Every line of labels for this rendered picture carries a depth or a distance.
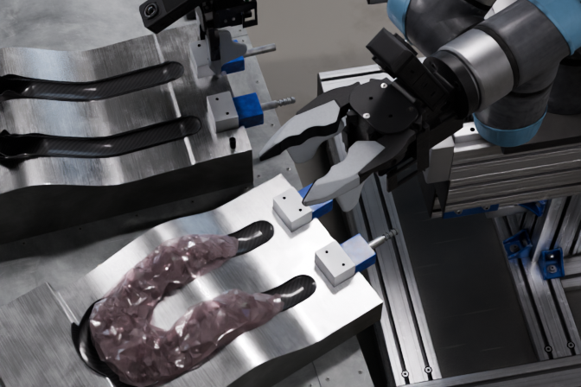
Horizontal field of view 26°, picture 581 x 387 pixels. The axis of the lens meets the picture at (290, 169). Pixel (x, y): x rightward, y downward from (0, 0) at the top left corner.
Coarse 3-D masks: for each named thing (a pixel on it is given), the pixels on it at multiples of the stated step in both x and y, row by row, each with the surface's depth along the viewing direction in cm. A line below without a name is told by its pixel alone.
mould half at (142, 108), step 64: (0, 64) 189; (64, 64) 194; (128, 64) 196; (192, 64) 195; (0, 128) 183; (64, 128) 186; (128, 128) 189; (0, 192) 177; (64, 192) 181; (128, 192) 186; (192, 192) 191
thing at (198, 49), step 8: (192, 48) 193; (200, 48) 193; (256, 48) 196; (264, 48) 196; (272, 48) 196; (192, 56) 194; (200, 56) 192; (240, 56) 194; (248, 56) 196; (200, 64) 192; (224, 64) 193; (232, 64) 194; (240, 64) 194; (200, 72) 192; (208, 72) 193; (232, 72) 195
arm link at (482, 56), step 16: (480, 32) 124; (448, 48) 123; (464, 48) 122; (480, 48) 122; (496, 48) 122; (464, 64) 122; (480, 64) 122; (496, 64) 122; (480, 80) 122; (496, 80) 122; (512, 80) 124; (480, 96) 123; (496, 96) 124
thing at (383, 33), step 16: (384, 32) 114; (368, 48) 115; (384, 48) 114; (400, 48) 113; (384, 64) 114; (400, 64) 113; (416, 64) 114; (400, 80) 118; (416, 80) 116; (432, 80) 118; (432, 96) 120
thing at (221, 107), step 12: (216, 96) 188; (228, 96) 188; (240, 96) 190; (252, 96) 190; (216, 108) 187; (228, 108) 187; (240, 108) 189; (252, 108) 189; (264, 108) 190; (216, 120) 186; (228, 120) 186; (240, 120) 188; (252, 120) 189; (216, 132) 188
